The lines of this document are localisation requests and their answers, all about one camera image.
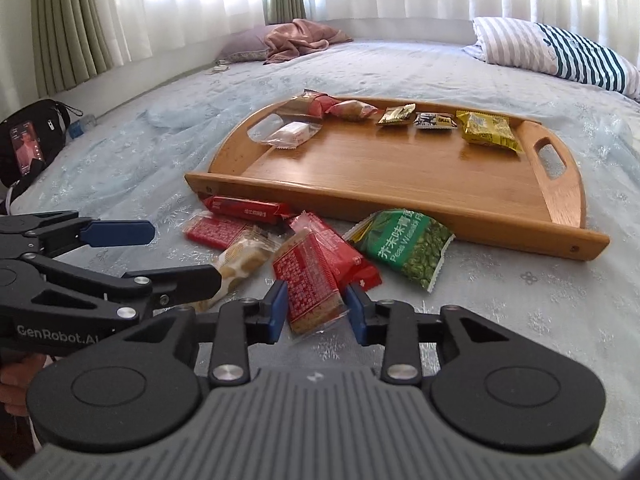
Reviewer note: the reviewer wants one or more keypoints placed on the red packet with brown bar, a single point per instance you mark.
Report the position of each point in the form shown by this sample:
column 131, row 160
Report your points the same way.
column 307, row 285

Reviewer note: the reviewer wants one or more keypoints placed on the flat red snack packet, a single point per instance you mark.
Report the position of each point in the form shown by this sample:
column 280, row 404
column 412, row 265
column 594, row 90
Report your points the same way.
column 215, row 230

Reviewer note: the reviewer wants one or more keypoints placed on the striped pillow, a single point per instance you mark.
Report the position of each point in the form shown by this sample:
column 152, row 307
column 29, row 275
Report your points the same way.
column 550, row 50

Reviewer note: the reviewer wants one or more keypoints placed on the purple pillow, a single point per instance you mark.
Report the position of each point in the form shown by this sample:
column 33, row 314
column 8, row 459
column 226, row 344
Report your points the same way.
column 245, row 45

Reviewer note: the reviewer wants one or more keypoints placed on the red and gold snack packet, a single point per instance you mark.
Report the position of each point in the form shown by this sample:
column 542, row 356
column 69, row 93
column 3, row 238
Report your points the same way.
column 310, row 105

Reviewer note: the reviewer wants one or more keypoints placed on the person's left hand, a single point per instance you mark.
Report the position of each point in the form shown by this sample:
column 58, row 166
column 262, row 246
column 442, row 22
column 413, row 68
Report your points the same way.
column 15, row 380

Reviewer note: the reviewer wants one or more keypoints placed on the yellow snack packet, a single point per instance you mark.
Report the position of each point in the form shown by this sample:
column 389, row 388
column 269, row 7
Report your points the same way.
column 487, row 132

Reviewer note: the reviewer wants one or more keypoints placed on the glossy red snack bar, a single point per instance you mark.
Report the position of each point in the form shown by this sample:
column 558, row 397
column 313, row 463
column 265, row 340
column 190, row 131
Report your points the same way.
column 245, row 208

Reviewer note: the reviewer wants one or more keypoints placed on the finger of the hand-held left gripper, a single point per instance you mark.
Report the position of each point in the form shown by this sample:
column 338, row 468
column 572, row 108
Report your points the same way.
column 120, row 232
column 190, row 285

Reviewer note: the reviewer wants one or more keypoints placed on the clear nougat packet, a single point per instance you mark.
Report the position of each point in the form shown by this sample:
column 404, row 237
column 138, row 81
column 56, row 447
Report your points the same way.
column 245, row 257

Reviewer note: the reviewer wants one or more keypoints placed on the black bag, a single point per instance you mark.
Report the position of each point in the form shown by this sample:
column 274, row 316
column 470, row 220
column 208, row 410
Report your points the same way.
column 57, row 130

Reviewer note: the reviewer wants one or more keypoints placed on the wooden tray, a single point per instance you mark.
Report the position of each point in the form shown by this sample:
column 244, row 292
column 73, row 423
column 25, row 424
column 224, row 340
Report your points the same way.
column 400, row 170

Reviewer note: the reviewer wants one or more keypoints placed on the small pale object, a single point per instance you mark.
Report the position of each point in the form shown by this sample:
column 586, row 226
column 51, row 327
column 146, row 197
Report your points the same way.
column 222, row 66

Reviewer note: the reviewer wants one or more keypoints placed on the clear packet with white snack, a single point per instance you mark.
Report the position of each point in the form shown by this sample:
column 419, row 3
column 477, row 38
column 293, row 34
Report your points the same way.
column 292, row 135

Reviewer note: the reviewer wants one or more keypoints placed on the green pea snack packet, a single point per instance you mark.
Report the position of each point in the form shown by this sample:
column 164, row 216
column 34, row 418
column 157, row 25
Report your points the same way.
column 410, row 250

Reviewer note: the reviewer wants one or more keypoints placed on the pink pastry packet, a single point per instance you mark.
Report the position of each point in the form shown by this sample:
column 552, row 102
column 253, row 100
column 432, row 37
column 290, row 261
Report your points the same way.
column 350, row 110

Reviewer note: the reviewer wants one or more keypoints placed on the pink blanket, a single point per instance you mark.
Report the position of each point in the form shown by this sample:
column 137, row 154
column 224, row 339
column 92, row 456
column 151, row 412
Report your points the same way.
column 305, row 37

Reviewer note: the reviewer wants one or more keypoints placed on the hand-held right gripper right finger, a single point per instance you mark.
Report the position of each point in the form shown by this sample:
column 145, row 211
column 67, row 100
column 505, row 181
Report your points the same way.
column 357, row 315

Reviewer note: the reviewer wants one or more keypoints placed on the peanut print snack packet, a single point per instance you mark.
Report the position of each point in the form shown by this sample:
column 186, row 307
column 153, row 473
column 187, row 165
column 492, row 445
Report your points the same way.
column 435, row 121

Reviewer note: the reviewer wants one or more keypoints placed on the smartphone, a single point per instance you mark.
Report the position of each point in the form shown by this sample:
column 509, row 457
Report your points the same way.
column 27, row 147

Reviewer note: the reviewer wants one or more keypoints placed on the plastic water bottle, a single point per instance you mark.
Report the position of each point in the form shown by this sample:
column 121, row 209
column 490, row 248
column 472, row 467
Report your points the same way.
column 80, row 127

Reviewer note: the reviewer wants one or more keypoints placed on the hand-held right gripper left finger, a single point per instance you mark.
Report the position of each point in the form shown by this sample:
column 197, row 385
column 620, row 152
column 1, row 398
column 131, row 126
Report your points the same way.
column 277, row 315

